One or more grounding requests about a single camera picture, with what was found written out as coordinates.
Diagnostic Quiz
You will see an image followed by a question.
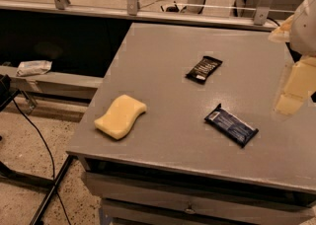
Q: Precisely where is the grey drawer cabinet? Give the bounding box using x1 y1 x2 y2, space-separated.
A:
84 159 315 225

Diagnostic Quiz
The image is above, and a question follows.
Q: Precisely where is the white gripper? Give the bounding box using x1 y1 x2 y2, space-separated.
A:
268 0 316 115

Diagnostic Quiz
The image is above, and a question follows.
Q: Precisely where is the blue rxbar blueberry bar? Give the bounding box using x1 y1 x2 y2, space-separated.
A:
204 105 259 148

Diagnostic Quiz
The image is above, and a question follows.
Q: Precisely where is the black floor cable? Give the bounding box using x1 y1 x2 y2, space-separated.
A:
11 99 73 225

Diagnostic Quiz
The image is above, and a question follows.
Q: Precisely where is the grey low shelf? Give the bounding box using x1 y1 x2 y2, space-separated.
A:
0 66 103 100

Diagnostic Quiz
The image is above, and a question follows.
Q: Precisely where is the yellow sponge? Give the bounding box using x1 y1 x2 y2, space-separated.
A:
94 95 147 140

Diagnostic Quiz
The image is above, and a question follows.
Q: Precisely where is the black tripod leg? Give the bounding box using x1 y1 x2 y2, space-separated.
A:
0 156 74 225

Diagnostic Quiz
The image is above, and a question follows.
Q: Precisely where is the metal railing frame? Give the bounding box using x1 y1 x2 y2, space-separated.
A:
0 0 295 33

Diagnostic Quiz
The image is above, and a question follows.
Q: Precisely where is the black snack bar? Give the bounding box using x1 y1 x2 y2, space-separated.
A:
186 56 222 84

